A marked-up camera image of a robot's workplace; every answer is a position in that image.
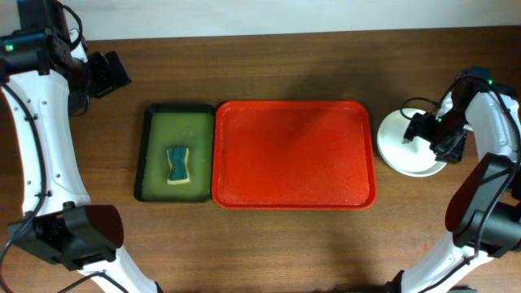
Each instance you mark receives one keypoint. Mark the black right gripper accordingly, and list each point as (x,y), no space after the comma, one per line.
(424,122)

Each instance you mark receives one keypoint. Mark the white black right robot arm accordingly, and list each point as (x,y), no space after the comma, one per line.
(479,227)

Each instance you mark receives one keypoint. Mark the red plastic tray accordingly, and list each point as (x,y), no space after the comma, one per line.
(293,155)

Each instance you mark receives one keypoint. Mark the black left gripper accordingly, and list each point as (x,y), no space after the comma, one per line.
(106,76)

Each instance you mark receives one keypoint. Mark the yellow green scrub sponge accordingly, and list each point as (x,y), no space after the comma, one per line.
(178,165)

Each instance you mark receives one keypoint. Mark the white plate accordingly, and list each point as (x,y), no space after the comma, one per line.
(414,159)

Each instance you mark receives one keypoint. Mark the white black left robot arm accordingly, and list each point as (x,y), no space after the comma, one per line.
(47,76)

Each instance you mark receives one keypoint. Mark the black tray of soapy water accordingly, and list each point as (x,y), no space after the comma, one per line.
(170,126)

